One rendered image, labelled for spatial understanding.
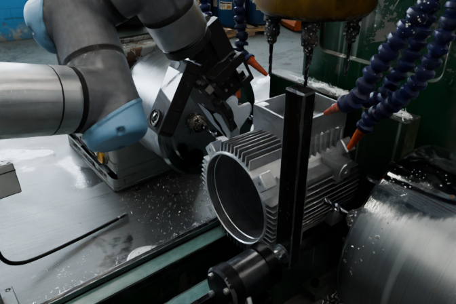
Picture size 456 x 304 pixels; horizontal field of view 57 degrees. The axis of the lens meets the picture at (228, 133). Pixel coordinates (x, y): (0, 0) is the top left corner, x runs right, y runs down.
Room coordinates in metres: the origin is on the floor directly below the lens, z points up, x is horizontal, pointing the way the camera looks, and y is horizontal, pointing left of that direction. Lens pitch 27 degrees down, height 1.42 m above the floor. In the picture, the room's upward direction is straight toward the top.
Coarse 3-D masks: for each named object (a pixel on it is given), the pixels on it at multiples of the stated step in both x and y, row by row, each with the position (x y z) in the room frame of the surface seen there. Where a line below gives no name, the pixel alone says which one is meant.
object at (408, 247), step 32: (416, 160) 0.43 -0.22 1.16; (448, 160) 0.43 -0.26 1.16; (384, 192) 0.40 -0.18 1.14; (416, 192) 0.38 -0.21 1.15; (448, 192) 0.37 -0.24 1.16; (352, 224) 0.39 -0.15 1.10; (384, 224) 0.37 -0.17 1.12; (416, 224) 0.35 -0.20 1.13; (448, 224) 0.34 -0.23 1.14; (352, 256) 0.37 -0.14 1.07; (384, 256) 0.35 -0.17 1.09; (416, 256) 0.33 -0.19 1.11; (448, 256) 0.32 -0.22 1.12; (352, 288) 0.36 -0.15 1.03; (384, 288) 0.33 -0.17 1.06; (416, 288) 0.31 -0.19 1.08; (448, 288) 0.30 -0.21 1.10
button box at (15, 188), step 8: (0, 168) 0.55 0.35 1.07; (8, 168) 0.56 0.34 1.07; (0, 176) 0.55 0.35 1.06; (8, 176) 0.55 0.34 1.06; (16, 176) 0.56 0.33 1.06; (0, 184) 0.54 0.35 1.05; (8, 184) 0.55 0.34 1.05; (16, 184) 0.55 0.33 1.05; (0, 192) 0.54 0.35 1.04; (8, 192) 0.54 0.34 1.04; (16, 192) 0.55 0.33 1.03
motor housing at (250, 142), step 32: (224, 160) 0.63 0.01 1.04; (256, 160) 0.54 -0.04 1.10; (320, 160) 0.59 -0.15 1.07; (352, 160) 0.61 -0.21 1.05; (224, 192) 0.63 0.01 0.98; (256, 192) 0.65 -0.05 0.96; (320, 192) 0.55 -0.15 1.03; (352, 192) 0.60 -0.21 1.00; (224, 224) 0.58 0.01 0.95; (256, 224) 0.58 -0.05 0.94
